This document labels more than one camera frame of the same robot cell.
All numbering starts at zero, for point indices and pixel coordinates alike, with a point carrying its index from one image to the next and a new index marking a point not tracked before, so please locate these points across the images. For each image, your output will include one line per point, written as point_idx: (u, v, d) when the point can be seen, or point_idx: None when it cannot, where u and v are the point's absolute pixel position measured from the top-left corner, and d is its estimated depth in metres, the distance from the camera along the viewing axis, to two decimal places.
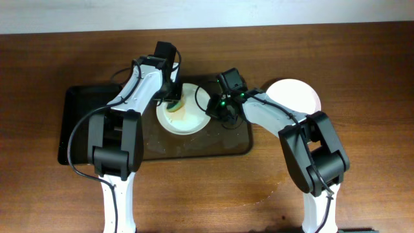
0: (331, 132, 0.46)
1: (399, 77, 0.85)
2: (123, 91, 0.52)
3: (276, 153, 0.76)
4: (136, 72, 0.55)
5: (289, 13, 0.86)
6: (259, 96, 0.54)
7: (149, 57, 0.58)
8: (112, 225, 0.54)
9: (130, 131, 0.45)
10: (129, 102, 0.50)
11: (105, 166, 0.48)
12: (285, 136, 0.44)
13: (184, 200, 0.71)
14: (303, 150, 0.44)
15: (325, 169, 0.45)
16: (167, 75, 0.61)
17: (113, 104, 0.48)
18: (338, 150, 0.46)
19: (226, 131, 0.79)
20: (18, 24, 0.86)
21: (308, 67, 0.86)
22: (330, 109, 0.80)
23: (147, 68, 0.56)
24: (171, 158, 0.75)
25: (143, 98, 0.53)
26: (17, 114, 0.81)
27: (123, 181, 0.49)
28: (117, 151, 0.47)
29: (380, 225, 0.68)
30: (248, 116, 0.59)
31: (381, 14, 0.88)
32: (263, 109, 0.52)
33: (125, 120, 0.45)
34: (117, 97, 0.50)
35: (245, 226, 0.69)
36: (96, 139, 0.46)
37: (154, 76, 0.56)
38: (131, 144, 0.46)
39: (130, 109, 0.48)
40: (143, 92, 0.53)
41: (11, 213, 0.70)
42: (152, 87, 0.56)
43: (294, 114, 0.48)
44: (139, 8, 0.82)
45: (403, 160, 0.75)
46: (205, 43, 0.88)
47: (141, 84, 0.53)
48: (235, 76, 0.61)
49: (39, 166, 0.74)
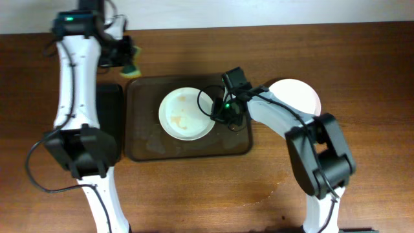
0: (338, 134, 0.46)
1: (399, 78, 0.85)
2: (64, 100, 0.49)
3: (276, 153, 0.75)
4: (66, 56, 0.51)
5: (290, 13, 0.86)
6: (264, 95, 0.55)
7: (70, 28, 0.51)
8: (103, 223, 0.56)
9: (94, 146, 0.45)
10: (77, 114, 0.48)
11: (80, 169, 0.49)
12: (293, 138, 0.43)
13: (185, 200, 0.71)
14: (308, 152, 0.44)
15: (332, 173, 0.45)
16: (100, 29, 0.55)
17: (62, 125, 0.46)
18: (344, 153, 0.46)
19: (226, 131, 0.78)
20: (17, 23, 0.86)
21: (308, 67, 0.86)
22: (330, 109, 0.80)
23: (75, 46, 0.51)
24: (171, 158, 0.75)
25: (87, 86, 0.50)
26: (17, 114, 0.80)
27: (102, 178, 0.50)
28: (88, 157, 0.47)
29: (380, 225, 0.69)
30: (252, 114, 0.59)
31: (381, 15, 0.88)
32: (269, 108, 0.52)
33: (83, 140, 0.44)
34: (61, 114, 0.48)
35: (246, 226, 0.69)
36: (63, 157, 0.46)
37: (85, 48, 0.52)
38: (99, 151, 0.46)
39: (83, 124, 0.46)
40: (83, 81, 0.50)
41: (11, 213, 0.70)
42: (91, 61, 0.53)
43: (301, 116, 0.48)
44: (139, 9, 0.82)
45: (403, 160, 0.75)
46: (205, 43, 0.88)
47: (79, 72, 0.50)
48: (240, 74, 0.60)
49: (39, 166, 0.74)
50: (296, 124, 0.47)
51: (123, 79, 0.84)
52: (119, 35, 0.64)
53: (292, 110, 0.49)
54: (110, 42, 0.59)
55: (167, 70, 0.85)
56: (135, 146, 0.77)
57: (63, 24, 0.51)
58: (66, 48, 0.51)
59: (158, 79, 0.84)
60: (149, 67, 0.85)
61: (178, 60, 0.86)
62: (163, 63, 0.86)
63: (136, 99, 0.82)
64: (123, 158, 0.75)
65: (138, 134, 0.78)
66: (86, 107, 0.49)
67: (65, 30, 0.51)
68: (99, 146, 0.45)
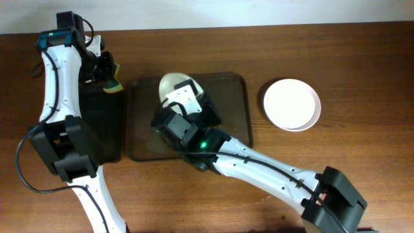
0: (347, 188, 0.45)
1: (398, 77, 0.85)
2: (48, 98, 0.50)
3: (276, 153, 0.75)
4: (49, 61, 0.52)
5: (289, 13, 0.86)
6: (228, 151, 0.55)
7: (53, 41, 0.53)
8: (101, 224, 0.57)
9: (81, 138, 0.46)
10: (62, 108, 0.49)
11: (68, 170, 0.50)
12: (312, 219, 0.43)
13: (184, 200, 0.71)
14: (328, 224, 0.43)
15: (351, 221, 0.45)
16: (81, 43, 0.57)
17: (47, 118, 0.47)
18: (356, 199, 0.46)
19: (226, 131, 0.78)
20: (17, 23, 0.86)
21: (308, 66, 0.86)
22: (330, 109, 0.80)
23: (58, 53, 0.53)
24: (170, 158, 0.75)
25: (71, 89, 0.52)
26: (17, 114, 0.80)
27: (92, 178, 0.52)
28: (75, 155, 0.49)
29: (380, 226, 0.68)
30: (226, 173, 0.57)
31: (380, 14, 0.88)
32: (248, 169, 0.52)
33: (68, 127, 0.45)
34: (46, 108, 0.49)
35: (246, 226, 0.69)
36: (50, 155, 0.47)
37: (68, 55, 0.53)
38: (86, 145, 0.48)
39: (67, 115, 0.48)
40: (67, 82, 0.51)
41: (10, 213, 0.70)
42: (75, 68, 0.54)
43: (303, 179, 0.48)
44: (139, 8, 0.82)
45: (403, 159, 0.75)
46: (205, 43, 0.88)
47: (63, 74, 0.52)
48: (180, 120, 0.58)
49: (39, 166, 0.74)
50: (298, 193, 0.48)
51: (123, 79, 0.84)
52: (99, 52, 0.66)
53: (284, 171, 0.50)
54: (92, 57, 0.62)
55: (167, 70, 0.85)
56: (135, 146, 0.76)
57: (46, 39, 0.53)
58: (50, 55, 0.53)
59: (158, 79, 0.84)
60: (149, 67, 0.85)
61: (178, 60, 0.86)
62: (163, 63, 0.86)
63: (136, 100, 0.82)
64: (123, 158, 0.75)
65: (138, 135, 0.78)
66: (70, 101, 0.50)
67: (48, 41, 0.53)
68: (84, 137, 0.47)
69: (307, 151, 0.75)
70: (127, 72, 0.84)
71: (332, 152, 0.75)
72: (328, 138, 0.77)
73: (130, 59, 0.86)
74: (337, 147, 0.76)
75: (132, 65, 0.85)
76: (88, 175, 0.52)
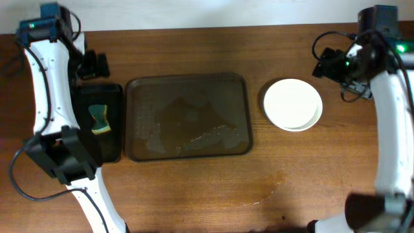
0: None
1: None
2: (38, 102, 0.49)
3: (277, 153, 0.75)
4: (35, 61, 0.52)
5: (290, 13, 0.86)
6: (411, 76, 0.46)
7: (35, 34, 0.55)
8: (101, 226, 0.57)
9: (79, 147, 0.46)
10: (55, 117, 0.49)
11: (66, 173, 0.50)
12: None
13: (184, 200, 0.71)
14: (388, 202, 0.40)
15: None
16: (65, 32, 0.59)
17: (43, 129, 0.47)
18: None
19: (226, 131, 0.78)
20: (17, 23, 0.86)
21: (309, 66, 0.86)
22: (330, 110, 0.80)
23: (43, 51, 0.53)
24: (171, 158, 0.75)
25: (61, 87, 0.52)
26: (17, 114, 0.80)
27: (90, 180, 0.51)
28: (73, 160, 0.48)
29: None
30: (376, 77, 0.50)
31: None
32: None
33: (65, 139, 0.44)
34: (39, 118, 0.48)
35: (245, 226, 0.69)
36: (48, 164, 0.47)
37: (54, 51, 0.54)
38: (84, 153, 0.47)
39: (62, 127, 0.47)
40: (57, 85, 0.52)
41: (11, 213, 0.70)
42: (62, 66, 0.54)
43: None
44: (140, 8, 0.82)
45: None
46: (205, 43, 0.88)
47: (52, 75, 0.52)
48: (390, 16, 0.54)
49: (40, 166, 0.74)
50: None
51: (123, 79, 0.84)
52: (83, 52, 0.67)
53: None
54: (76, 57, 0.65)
55: (167, 69, 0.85)
56: (135, 146, 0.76)
57: (27, 33, 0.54)
58: (34, 53, 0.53)
59: (158, 79, 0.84)
60: (150, 66, 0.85)
61: (178, 59, 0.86)
62: (163, 63, 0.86)
63: (136, 100, 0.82)
64: (123, 158, 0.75)
65: (138, 135, 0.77)
66: (63, 109, 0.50)
67: (28, 33, 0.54)
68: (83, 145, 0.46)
69: (307, 151, 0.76)
70: (127, 72, 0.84)
71: (332, 152, 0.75)
72: (328, 138, 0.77)
73: (130, 59, 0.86)
74: (337, 147, 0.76)
75: (133, 65, 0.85)
76: (87, 177, 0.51)
